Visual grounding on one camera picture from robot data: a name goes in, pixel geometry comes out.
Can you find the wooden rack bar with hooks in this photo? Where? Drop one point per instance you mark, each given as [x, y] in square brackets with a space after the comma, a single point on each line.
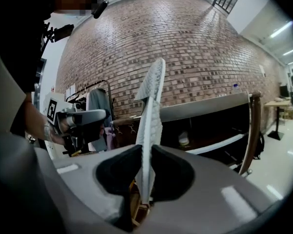
[127, 121]

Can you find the person's black clothing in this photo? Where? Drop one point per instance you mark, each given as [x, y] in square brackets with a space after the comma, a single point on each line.
[17, 33]

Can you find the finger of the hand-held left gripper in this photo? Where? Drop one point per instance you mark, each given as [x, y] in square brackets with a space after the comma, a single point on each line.
[90, 116]

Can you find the white shoe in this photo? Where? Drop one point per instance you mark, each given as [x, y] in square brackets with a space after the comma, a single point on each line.
[183, 138]

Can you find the light wooden table black stand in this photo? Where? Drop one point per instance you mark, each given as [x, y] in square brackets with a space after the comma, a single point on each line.
[278, 103]

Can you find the clear bottle with blue cap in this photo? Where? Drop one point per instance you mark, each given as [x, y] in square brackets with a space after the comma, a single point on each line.
[236, 88]

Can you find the white sock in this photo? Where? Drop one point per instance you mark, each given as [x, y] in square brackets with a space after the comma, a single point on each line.
[149, 121]

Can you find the black head-mounted camera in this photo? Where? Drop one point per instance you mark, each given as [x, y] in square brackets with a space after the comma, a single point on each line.
[100, 8]

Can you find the cardboard boxes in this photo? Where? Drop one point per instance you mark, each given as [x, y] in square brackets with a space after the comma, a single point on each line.
[289, 113]

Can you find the person's left forearm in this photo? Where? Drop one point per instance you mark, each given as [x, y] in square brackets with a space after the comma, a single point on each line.
[36, 121]

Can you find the white wall papers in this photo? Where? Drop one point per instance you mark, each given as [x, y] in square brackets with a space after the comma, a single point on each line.
[70, 91]

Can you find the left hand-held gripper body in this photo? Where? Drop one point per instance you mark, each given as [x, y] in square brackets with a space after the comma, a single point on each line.
[52, 110]

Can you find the black monitor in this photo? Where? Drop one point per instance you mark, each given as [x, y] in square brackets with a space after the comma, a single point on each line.
[284, 91]

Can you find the wooden box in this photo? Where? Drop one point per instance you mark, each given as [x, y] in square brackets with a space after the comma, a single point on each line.
[136, 203]

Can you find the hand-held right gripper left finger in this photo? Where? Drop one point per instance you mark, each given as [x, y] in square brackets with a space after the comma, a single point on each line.
[88, 174]

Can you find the wooden pole with metal foot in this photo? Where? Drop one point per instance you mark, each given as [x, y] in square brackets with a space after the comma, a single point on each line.
[255, 130]

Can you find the black clothes rack frame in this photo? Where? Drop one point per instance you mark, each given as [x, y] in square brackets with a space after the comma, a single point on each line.
[74, 96]

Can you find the black backpack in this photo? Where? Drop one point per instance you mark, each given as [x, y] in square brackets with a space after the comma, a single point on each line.
[260, 145]

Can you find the long ceiling light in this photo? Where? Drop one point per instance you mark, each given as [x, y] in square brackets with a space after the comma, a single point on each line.
[291, 51]
[282, 29]

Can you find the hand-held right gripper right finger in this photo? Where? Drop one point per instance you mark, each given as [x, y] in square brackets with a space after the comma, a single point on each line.
[210, 191]

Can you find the chest-mounted camera device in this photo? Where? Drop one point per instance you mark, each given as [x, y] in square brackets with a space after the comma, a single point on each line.
[61, 32]

